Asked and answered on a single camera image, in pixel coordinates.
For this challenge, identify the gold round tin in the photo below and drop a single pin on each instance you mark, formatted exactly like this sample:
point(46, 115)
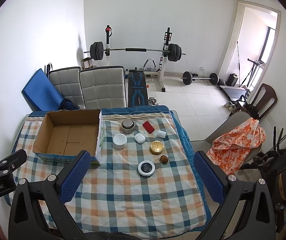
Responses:
point(156, 147)

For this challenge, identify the grey quilted cushion left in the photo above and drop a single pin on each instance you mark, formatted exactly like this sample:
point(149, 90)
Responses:
point(67, 83)

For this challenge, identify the grey quilted cushion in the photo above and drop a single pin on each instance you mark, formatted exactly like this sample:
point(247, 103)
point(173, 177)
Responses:
point(103, 87)
point(67, 83)

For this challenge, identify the open cardboard box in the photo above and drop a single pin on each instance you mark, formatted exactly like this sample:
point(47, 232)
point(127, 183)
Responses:
point(63, 134)

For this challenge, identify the orange white patterned cloth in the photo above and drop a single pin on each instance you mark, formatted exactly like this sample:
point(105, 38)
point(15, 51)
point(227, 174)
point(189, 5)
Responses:
point(230, 150)

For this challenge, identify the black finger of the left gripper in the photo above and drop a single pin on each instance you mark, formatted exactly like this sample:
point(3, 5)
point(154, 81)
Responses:
point(13, 161)

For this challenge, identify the barbell on rack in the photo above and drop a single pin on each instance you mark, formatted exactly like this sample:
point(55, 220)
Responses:
point(97, 51)

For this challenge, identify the plaid checkered blanket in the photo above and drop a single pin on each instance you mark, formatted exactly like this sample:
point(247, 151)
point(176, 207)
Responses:
point(112, 196)

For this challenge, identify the grey quilted cushion right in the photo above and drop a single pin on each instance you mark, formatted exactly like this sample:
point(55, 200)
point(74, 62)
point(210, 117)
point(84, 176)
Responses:
point(103, 87)

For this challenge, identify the blue folded mat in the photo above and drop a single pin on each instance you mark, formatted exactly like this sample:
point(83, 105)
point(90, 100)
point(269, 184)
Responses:
point(41, 93)

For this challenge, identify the treadmill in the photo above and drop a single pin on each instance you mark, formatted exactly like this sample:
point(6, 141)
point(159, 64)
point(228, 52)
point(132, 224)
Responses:
point(234, 93)

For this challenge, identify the brown walnut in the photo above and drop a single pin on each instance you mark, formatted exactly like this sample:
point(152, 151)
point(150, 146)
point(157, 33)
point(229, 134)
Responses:
point(163, 159)

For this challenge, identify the small white cylinder container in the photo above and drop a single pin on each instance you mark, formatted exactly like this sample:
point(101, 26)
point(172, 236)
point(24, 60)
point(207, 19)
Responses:
point(161, 134)

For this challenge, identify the black blue sit-up bench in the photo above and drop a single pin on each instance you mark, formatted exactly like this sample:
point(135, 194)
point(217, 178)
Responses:
point(137, 89)

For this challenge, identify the white earbuds case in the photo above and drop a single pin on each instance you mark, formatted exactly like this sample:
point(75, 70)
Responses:
point(139, 138)

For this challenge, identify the floor barbell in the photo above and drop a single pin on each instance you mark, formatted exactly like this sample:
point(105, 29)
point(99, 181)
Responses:
point(189, 77)

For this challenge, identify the white round dark-top tin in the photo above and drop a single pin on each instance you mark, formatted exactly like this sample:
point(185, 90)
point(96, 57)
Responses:
point(146, 168)

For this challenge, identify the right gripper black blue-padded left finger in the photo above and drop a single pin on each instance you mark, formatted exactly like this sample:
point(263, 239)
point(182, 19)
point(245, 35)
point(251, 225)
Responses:
point(27, 220)

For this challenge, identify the silver round speaker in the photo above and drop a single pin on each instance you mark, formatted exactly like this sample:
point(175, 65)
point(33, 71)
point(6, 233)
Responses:
point(127, 126)

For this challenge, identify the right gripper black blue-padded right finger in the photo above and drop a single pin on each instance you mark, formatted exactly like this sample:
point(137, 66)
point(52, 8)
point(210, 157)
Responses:
point(256, 220)

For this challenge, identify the dark wooden chair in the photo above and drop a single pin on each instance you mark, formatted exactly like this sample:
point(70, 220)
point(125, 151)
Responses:
point(264, 100)

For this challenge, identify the white round jar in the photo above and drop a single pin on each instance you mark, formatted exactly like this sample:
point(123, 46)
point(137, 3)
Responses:
point(119, 141)

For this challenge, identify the chrome dumbbell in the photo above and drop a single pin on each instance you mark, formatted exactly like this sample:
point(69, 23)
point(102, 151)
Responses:
point(152, 101)

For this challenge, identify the red rectangular box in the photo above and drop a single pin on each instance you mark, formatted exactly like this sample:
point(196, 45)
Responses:
point(148, 127)

